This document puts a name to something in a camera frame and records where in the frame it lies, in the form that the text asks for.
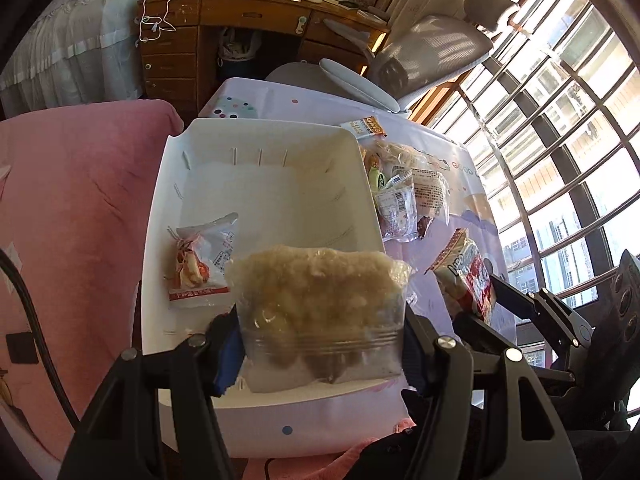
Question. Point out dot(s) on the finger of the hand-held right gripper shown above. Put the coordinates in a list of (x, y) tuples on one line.
[(480, 332), (520, 297)]

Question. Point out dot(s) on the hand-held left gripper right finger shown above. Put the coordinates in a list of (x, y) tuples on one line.
[(414, 360)]

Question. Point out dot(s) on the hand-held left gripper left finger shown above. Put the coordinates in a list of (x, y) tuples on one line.
[(227, 360)]

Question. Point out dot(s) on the red snack packet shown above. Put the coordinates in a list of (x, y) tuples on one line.
[(465, 280)]

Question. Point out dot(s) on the clear bag of puffed rice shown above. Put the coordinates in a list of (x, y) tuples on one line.
[(315, 300)]

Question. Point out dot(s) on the clear packet with printed text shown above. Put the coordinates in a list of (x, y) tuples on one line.
[(430, 192)]

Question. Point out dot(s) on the clear packet with white label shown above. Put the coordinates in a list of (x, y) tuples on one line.
[(397, 207)]

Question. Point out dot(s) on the white plastic bin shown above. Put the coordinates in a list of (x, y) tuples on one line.
[(280, 200)]

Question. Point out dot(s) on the green snack packet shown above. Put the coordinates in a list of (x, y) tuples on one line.
[(378, 178)]

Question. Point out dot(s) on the orange white oat bar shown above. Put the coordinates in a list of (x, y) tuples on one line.
[(365, 126)]

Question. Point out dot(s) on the red white apple chip packet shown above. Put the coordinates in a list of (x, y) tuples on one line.
[(200, 265)]

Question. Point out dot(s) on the grilled window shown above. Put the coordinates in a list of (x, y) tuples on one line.
[(575, 135)]

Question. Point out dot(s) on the pink blanket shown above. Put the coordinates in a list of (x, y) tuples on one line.
[(75, 210)]

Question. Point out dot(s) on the yellow object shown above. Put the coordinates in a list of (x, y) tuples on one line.
[(5, 390)]

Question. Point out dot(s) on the grey mesh office chair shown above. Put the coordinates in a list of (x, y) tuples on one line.
[(425, 45)]

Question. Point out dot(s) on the blue trash bin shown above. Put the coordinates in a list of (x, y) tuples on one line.
[(237, 65)]

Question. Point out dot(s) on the wooden desk with drawers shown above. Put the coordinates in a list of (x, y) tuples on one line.
[(250, 7)]

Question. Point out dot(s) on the white lace curtain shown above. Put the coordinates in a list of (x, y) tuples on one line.
[(75, 35)]

